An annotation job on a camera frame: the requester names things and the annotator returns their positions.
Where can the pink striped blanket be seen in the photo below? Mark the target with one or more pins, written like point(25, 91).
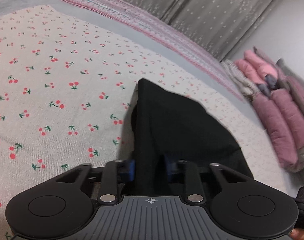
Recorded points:
point(150, 26)

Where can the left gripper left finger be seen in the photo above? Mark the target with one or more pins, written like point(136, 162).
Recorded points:
point(125, 169)

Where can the cherry print bed sheet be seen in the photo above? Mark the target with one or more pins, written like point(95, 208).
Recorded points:
point(67, 89)

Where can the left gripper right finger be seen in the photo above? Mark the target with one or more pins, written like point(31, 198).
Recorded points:
point(174, 167)

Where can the grey star curtain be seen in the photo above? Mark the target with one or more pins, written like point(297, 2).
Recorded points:
point(218, 26)

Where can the striped folded garment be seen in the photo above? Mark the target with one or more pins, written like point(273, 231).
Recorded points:
point(247, 88)

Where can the grey bed cover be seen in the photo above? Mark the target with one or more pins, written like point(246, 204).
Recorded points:
point(7, 6)

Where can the black pants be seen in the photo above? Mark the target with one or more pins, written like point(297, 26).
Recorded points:
point(168, 127)

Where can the mauve pink padded jacket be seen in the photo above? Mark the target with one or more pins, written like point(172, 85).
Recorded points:
point(279, 105)

